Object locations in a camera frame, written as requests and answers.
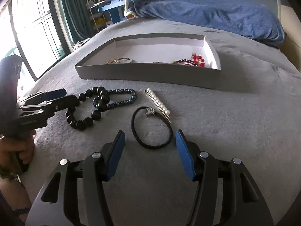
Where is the blue desk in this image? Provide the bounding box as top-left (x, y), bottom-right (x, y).
top-left (97, 0), bottom-right (151, 25)

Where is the red bead ornament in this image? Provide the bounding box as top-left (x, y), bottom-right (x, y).
top-left (190, 53), bottom-right (206, 67)

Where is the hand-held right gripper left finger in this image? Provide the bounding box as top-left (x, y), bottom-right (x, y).
top-left (28, 130), bottom-right (126, 226)

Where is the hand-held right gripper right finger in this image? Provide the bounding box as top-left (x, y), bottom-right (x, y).
top-left (175, 129), bottom-right (274, 226)

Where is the white helmet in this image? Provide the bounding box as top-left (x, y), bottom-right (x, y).
top-left (72, 39), bottom-right (91, 51)

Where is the pearl hair clip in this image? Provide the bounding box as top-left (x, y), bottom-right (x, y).
top-left (144, 88), bottom-right (172, 123)

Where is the person's left forearm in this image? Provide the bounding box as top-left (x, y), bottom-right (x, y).
top-left (0, 168), bottom-right (32, 217)

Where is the dark blue bead bracelet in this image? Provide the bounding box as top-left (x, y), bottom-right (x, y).
top-left (93, 88), bottom-right (137, 111)

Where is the person's left hand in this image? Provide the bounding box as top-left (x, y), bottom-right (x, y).
top-left (0, 128), bottom-right (36, 167)

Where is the window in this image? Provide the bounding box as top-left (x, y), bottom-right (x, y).
top-left (0, 0), bottom-right (71, 83)

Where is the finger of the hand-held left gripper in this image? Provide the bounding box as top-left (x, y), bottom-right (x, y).
top-left (22, 88), bottom-right (67, 105)
top-left (20, 94), bottom-right (80, 119)

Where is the black bead bracelet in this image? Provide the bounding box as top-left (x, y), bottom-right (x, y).
top-left (65, 86), bottom-right (110, 130)

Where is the teal curtain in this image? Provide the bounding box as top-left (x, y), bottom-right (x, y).
top-left (58, 0), bottom-right (94, 52)

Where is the beige headboard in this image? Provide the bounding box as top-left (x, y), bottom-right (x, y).
top-left (277, 0), bottom-right (301, 76)

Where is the grey cardboard box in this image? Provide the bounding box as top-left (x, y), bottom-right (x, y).
top-left (75, 33), bottom-right (222, 90)

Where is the black hair tie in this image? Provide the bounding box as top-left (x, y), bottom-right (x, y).
top-left (131, 107), bottom-right (174, 149)

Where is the gold metal ring ornament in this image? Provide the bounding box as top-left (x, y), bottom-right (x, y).
top-left (107, 56), bottom-right (133, 64)

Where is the white shelf rack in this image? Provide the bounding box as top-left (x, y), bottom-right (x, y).
top-left (85, 0), bottom-right (107, 32)

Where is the blue duvet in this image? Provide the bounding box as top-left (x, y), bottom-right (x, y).
top-left (135, 0), bottom-right (286, 46)

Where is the white cloth item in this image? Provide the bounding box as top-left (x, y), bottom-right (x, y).
top-left (124, 0), bottom-right (135, 18)

